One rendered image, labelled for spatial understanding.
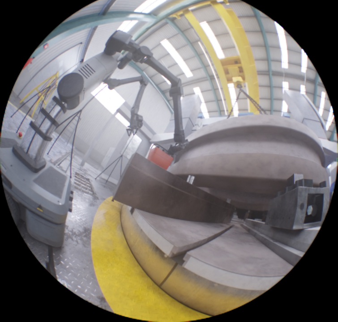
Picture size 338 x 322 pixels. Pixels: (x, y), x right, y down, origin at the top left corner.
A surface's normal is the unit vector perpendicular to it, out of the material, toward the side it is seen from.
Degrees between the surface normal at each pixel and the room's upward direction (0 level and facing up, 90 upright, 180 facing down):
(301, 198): 90
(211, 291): 90
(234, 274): 90
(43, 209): 90
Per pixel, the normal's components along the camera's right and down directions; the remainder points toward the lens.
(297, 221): -0.48, -0.52
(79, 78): 0.76, 0.06
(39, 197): 0.80, -0.56
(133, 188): 0.54, -0.11
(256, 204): -0.80, -0.50
